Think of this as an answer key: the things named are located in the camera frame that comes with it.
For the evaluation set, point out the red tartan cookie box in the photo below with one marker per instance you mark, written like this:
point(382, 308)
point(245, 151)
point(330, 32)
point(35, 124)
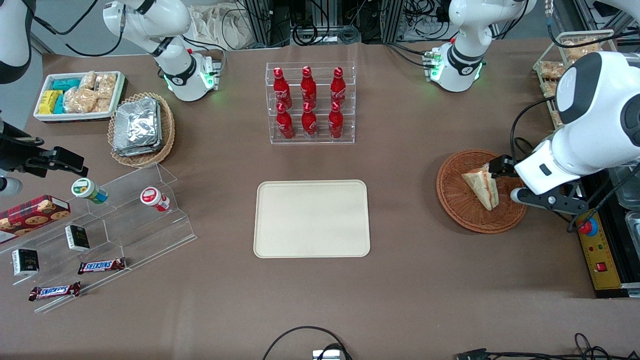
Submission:
point(32, 215)

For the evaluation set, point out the cream plastic tray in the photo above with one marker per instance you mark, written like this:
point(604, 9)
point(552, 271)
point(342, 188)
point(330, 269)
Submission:
point(312, 219)

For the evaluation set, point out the small silver device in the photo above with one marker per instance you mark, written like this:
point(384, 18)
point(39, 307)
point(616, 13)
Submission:
point(327, 355)

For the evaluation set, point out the silver foil pack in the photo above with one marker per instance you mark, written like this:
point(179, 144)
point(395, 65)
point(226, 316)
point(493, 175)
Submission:
point(136, 122)
point(137, 151)

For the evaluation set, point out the aluminium frame post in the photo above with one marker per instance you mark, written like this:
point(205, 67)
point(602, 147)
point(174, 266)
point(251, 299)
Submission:
point(392, 20)
point(260, 22)

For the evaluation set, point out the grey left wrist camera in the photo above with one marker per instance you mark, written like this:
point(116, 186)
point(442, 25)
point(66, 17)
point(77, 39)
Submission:
point(521, 195)

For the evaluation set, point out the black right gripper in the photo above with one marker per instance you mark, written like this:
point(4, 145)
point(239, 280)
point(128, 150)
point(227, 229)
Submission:
point(15, 156)

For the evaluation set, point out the green lid cup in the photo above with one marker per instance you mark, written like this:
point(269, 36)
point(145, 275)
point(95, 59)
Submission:
point(86, 189)

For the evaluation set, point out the white cloth bag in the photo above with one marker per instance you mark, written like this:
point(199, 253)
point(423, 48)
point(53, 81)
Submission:
point(220, 25)

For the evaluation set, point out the metal container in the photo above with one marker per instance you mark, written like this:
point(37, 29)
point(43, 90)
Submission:
point(634, 232)
point(622, 187)

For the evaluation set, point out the white plastic snack bin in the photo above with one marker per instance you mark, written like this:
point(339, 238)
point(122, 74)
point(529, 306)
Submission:
point(75, 118)

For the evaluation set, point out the bagged bread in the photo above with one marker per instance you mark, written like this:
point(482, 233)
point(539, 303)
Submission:
point(551, 69)
point(549, 89)
point(582, 49)

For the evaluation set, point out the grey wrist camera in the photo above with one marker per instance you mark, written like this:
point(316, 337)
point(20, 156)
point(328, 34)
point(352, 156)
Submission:
point(521, 195)
point(10, 186)

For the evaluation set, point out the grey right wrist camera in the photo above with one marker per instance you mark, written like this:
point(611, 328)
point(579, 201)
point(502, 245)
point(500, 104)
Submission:
point(10, 186)

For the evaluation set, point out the clear bag of crackers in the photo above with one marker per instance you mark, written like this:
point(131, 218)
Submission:
point(88, 80)
point(106, 85)
point(103, 105)
point(78, 101)

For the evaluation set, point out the yellow snack pack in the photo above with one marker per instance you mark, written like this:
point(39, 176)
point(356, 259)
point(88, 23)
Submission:
point(48, 102)

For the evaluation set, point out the red lid cup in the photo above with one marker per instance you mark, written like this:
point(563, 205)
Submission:
point(151, 196)

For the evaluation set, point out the light wicker basket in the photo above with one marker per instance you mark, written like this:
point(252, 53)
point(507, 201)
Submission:
point(167, 132)

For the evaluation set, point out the yellow control box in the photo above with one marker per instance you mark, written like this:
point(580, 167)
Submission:
point(602, 260)

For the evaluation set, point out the brown wicker basket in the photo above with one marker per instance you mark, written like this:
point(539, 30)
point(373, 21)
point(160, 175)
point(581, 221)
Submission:
point(460, 210)

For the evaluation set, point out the small black box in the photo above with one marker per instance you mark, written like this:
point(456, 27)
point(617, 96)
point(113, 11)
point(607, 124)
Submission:
point(77, 238)
point(25, 262)

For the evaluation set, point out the clear acrylic tiered shelf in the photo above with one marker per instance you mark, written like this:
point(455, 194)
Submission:
point(135, 235)

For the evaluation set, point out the red emergency stop button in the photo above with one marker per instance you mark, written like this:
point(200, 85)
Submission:
point(588, 227)

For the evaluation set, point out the red cola bottle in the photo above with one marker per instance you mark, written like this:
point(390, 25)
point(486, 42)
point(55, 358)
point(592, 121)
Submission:
point(335, 125)
point(309, 125)
point(285, 125)
point(280, 89)
point(338, 89)
point(308, 89)

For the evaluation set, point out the Snickers bar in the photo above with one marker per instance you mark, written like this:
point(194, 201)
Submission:
point(54, 291)
point(102, 266)

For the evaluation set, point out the triangular sandwich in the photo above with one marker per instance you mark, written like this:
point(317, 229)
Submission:
point(481, 186)

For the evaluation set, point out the teal snack pack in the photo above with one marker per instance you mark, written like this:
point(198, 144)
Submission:
point(59, 105)
point(66, 84)

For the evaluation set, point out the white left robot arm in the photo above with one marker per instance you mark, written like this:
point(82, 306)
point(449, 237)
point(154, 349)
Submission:
point(600, 115)

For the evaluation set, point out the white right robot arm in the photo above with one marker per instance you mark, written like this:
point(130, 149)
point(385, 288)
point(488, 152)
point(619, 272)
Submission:
point(176, 75)

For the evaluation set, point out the clear acrylic bottle rack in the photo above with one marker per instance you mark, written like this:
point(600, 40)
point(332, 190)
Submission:
point(320, 141)

